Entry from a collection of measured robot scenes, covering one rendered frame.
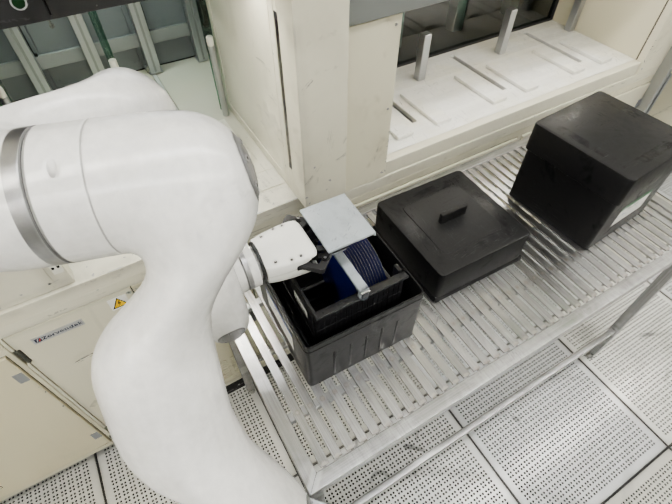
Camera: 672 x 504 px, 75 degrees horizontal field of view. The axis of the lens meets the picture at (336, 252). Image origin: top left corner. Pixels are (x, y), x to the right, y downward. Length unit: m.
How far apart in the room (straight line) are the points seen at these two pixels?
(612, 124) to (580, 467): 1.17
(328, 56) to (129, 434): 0.76
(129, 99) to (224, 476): 0.34
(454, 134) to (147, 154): 1.21
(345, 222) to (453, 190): 0.50
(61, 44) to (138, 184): 1.52
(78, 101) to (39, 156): 0.10
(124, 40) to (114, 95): 1.38
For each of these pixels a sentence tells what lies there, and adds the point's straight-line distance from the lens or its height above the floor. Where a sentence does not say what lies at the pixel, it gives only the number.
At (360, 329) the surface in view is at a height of 0.91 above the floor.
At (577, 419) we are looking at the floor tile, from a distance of 1.99.
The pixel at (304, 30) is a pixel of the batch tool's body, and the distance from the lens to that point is 0.91.
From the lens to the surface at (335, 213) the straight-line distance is 0.84.
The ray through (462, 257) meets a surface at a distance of 1.10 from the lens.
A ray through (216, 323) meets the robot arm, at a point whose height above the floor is 1.11.
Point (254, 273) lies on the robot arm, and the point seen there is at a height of 1.08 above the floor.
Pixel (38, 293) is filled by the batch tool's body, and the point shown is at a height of 0.88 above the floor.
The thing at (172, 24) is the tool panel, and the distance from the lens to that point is 1.85.
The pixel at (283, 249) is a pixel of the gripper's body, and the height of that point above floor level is 1.08.
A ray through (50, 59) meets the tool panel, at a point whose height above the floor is 0.98.
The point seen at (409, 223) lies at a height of 0.86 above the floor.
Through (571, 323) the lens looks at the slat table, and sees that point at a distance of 1.21.
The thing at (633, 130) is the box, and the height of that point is 1.01.
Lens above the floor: 1.68
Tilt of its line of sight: 50 degrees down
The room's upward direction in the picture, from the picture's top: straight up
